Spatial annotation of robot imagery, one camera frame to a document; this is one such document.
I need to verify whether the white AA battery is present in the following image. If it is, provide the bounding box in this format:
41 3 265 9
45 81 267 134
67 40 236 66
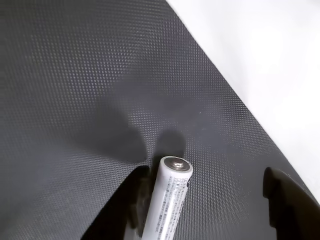
140 155 194 240

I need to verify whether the black textured mat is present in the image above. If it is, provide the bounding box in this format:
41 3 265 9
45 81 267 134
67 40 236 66
0 0 320 240

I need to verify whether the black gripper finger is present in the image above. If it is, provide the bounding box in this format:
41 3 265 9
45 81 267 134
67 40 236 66
262 166 320 240
81 165 154 240

